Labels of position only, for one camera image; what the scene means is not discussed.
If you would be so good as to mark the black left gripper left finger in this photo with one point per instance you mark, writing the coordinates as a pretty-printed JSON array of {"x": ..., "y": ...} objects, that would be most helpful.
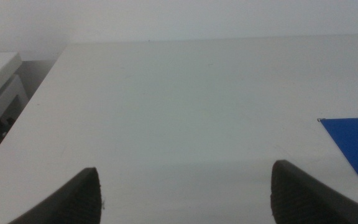
[{"x": 79, "y": 202}]

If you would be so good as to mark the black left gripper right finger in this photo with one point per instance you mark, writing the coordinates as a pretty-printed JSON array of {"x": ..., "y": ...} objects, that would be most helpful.
[{"x": 300, "y": 199}]

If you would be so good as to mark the blue rectangular mat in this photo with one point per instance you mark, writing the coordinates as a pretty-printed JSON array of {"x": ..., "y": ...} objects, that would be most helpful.
[{"x": 357, "y": 143}]

